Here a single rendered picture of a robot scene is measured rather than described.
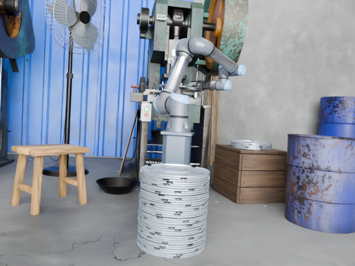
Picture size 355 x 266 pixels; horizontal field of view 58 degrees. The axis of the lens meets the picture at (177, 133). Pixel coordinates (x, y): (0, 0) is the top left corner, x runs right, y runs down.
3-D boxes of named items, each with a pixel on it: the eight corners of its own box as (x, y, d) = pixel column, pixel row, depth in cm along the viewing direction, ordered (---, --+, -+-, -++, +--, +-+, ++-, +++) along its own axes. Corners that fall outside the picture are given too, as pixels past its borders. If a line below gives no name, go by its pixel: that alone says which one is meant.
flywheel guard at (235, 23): (244, 70, 239) (253, -42, 234) (208, 67, 234) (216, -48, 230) (208, 83, 340) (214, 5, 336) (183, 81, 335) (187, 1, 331)
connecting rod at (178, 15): (184, 48, 261) (187, 6, 259) (169, 47, 259) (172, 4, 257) (180, 53, 281) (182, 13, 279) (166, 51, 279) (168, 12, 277)
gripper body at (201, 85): (194, 79, 243) (208, 79, 237) (198, 81, 251) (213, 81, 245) (194, 89, 243) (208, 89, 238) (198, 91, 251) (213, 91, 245)
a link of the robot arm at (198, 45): (204, 30, 194) (248, 65, 226) (192, 32, 202) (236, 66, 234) (199, 47, 193) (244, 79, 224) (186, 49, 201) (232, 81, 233)
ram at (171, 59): (185, 74, 260) (187, 37, 258) (167, 73, 257) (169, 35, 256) (181, 76, 277) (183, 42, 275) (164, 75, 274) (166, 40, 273)
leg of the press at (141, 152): (145, 186, 241) (152, 66, 236) (130, 186, 239) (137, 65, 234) (139, 166, 331) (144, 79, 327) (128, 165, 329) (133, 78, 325)
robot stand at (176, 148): (187, 210, 185) (192, 133, 183) (156, 207, 188) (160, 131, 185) (189, 201, 204) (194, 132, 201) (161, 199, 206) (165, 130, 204)
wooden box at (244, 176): (286, 202, 217) (290, 152, 215) (236, 203, 205) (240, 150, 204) (255, 188, 255) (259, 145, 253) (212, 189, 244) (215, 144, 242)
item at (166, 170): (222, 172, 138) (222, 170, 138) (184, 181, 114) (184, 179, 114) (168, 163, 154) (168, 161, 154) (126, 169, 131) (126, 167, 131)
